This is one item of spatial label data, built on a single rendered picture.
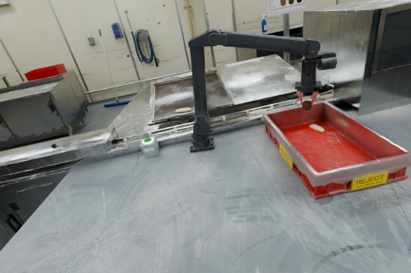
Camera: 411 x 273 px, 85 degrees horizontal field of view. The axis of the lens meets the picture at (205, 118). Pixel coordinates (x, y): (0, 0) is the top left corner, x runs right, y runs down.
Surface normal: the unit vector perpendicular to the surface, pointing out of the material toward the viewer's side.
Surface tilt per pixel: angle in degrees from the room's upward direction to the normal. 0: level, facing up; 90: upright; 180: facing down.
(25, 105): 90
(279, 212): 0
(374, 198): 0
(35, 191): 90
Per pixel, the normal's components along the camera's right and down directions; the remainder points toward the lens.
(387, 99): 0.14, 0.42
